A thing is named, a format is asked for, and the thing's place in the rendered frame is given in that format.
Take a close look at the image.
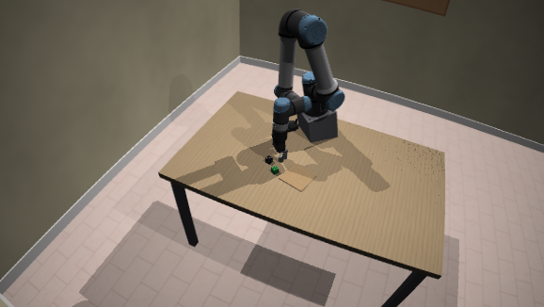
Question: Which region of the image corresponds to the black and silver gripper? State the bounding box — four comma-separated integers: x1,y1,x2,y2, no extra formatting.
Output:
272,119,299,160

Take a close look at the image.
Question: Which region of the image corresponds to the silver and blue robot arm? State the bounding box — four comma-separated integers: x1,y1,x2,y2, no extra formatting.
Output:
273,9,345,125

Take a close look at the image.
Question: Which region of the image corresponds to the tan square mat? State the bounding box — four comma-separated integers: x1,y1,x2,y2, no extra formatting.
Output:
280,164,316,192

